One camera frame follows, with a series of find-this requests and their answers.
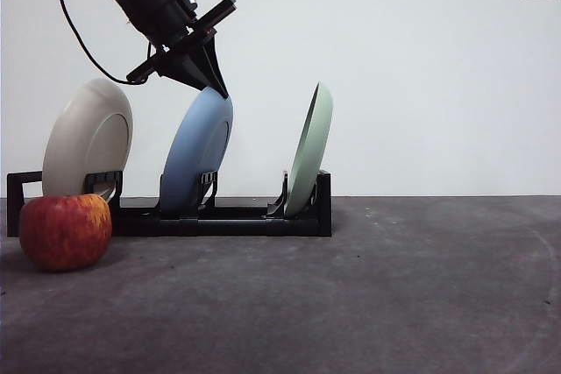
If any blue plate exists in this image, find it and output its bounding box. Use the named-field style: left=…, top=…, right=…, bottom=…
left=159, top=86, right=235, bottom=219

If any red apple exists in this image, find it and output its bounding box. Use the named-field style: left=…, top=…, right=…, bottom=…
left=18, top=193, right=113, bottom=272

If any green plate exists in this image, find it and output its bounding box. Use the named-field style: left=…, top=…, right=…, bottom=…
left=283, top=81, right=335, bottom=219

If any beige plate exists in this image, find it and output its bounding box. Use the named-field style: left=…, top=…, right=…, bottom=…
left=41, top=77, right=134, bottom=204

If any black plate rack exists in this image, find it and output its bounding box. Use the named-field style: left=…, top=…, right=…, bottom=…
left=5, top=169, right=333, bottom=237

